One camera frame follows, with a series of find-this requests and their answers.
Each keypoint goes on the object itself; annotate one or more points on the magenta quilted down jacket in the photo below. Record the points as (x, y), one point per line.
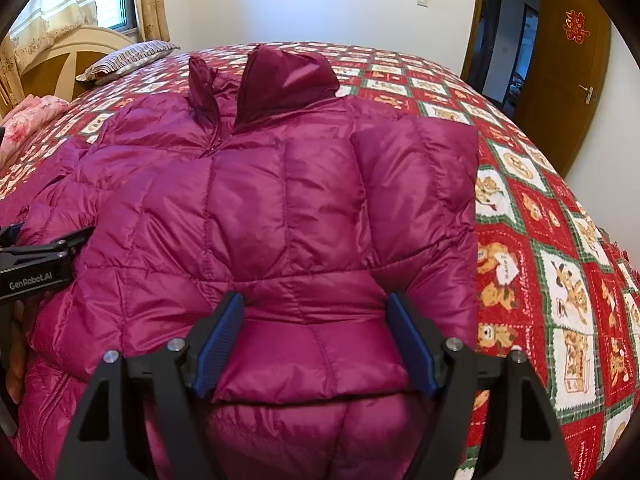
(313, 206)

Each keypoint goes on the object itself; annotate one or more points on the red patterned bed quilt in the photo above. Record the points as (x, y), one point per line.
(548, 281)

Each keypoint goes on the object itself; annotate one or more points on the beige sheer curtain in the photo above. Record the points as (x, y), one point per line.
(38, 27)

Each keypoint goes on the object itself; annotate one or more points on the striped grey pillow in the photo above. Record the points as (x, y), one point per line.
(125, 61)

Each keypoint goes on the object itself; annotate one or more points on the beige patterned side curtain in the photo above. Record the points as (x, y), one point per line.
(150, 0)

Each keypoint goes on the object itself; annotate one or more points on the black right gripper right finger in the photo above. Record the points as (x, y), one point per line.
(522, 438)

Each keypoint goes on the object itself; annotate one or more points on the cream wooden headboard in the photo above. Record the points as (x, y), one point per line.
(53, 72)

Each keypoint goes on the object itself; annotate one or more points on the red paper door decoration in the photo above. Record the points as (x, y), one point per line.
(575, 26)

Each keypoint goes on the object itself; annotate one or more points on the metal door handle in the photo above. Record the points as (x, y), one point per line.
(588, 93)

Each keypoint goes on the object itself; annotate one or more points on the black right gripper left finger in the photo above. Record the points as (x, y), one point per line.
(107, 438)

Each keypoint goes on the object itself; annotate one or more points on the pink floral folded blanket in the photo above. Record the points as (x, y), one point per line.
(27, 118)

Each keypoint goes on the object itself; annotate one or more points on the brown wooden door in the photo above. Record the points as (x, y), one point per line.
(551, 110)

